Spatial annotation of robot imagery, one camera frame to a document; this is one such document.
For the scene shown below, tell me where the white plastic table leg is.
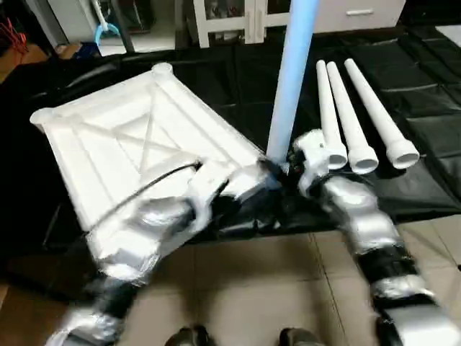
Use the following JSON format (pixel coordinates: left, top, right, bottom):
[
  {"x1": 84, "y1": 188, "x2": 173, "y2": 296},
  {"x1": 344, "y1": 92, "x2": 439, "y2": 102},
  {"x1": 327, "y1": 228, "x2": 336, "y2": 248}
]
[
  {"x1": 264, "y1": 0, "x2": 321, "y2": 168},
  {"x1": 325, "y1": 61, "x2": 380, "y2": 175},
  {"x1": 315, "y1": 59, "x2": 349, "y2": 171},
  {"x1": 343, "y1": 58, "x2": 421, "y2": 171}
]

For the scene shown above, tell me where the white plastic table top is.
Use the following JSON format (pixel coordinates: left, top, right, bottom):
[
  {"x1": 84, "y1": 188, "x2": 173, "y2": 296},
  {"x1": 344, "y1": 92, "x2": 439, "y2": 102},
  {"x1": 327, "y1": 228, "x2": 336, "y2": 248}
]
[{"x1": 29, "y1": 62, "x2": 283, "y2": 262}]

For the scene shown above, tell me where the white drawer cabinet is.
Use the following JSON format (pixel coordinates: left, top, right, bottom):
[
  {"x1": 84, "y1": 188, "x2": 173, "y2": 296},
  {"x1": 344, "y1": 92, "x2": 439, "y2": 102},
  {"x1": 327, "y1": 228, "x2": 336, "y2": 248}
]
[
  {"x1": 190, "y1": 0, "x2": 297, "y2": 48},
  {"x1": 316, "y1": 0, "x2": 408, "y2": 34}
]

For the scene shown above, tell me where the black right robot foot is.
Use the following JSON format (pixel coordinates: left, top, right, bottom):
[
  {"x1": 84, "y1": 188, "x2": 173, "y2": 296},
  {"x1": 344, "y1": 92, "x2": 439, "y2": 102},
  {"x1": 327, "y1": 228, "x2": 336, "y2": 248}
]
[{"x1": 279, "y1": 327, "x2": 324, "y2": 346}]

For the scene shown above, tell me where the black robot foot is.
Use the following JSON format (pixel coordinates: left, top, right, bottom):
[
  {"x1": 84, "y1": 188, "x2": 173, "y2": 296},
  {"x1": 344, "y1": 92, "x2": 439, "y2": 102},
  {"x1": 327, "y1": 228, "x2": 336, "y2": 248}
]
[
  {"x1": 279, "y1": 327, "x2": 324, "y2": 346},
  {"x1": 165, "y1": 326, "x2": 212, "y2": 346}
]

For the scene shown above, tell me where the black work mat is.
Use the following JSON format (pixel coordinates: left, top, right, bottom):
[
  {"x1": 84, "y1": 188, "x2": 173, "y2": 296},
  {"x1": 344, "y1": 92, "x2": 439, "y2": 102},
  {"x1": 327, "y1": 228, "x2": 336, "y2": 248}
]
[{"x1": 0, "y1": 25, "x2": 461, "y2": 269}]

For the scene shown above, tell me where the black left robot foot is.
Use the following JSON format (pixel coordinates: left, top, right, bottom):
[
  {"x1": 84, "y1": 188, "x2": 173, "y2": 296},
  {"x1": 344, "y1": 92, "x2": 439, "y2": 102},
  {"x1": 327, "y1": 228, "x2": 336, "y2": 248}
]
[{"x1": 165, "y1": 326, "x2": 212, "y2": 346}]

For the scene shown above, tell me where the light blue hanger hook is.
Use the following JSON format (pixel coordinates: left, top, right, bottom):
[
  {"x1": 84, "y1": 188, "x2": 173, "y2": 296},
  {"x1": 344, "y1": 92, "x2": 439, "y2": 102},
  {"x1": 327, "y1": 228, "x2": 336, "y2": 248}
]
[{"x1": 92, "y1": 0, "x2": 122, "y2": 48}]

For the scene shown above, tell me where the small blue box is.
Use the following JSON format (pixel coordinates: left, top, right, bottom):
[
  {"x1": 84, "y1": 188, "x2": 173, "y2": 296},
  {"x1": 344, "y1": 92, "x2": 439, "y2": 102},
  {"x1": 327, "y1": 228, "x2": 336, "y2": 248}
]
[{"x1": 69, "y1": 40, "x2": 102, "y2": 60}]

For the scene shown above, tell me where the cardboard box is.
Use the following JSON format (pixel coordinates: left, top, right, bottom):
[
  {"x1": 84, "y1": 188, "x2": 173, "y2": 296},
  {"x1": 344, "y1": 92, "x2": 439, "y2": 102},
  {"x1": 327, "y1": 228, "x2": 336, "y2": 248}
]
[{"x1": 0, "y1": 42, "x2": 60, "y2": 81}]

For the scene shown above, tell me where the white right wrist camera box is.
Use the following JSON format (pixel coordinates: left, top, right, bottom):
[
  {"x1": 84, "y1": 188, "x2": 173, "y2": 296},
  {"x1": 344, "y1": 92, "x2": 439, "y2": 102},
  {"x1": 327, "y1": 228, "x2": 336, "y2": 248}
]
[{"x1": 290, "y1": 129, "x2": 330, "y2": 193}]

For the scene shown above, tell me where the red cable bundle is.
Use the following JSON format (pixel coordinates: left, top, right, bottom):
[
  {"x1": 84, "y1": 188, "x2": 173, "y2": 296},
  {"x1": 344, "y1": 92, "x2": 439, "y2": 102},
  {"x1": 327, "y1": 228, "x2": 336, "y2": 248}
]
[{"x1": 0, "y1": 17, "x2": 30, "y2": 56}]

